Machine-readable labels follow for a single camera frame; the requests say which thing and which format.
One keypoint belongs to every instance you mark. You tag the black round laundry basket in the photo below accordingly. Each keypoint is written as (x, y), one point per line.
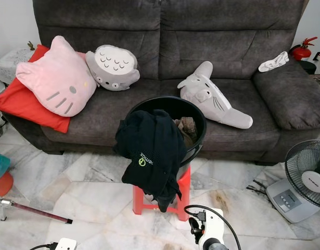
(199, 140)

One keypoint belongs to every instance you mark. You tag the small brown figurine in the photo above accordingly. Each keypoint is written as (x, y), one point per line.
(31, 46)

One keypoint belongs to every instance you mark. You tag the brown cloth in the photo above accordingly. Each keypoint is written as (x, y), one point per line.
(187, 127)

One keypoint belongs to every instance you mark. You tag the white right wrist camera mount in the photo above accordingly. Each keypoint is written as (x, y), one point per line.
(214, 229)

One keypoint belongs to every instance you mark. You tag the white lace side table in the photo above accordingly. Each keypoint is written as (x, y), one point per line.
(11, 65)

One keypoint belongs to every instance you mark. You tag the red plastic bin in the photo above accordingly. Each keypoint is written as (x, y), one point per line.
(4, 186)

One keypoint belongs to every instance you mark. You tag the dark grey fabric sofa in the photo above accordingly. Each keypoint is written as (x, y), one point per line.
(222, 36)

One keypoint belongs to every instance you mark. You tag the pink cat face cushion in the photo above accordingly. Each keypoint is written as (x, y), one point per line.
(55, 80)

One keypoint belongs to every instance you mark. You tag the red cushion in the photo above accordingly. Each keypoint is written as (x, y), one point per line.
(19, 104)

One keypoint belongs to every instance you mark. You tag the red plastic stool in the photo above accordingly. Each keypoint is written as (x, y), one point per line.
(184, 200)

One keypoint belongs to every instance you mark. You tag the round grey owl plush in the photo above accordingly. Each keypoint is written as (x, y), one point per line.
(113, 67)

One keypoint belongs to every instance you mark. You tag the black shirt green logo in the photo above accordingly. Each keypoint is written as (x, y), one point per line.
(149, 156)

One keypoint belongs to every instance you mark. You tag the grey totoro plush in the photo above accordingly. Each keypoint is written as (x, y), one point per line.
(209, 94)

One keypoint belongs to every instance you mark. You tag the grey standing fan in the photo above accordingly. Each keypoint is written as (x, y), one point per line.
(287, 200)

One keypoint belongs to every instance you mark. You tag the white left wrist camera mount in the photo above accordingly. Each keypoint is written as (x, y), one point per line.
(66, 245)

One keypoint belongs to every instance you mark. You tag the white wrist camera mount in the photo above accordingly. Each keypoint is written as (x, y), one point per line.
(66, 245)
(214, 229)

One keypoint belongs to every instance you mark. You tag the red fire extinguisher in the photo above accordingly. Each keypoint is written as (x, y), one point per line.
(301, 52)

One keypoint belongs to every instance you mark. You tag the white sock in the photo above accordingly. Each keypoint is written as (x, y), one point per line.
(274, 62)

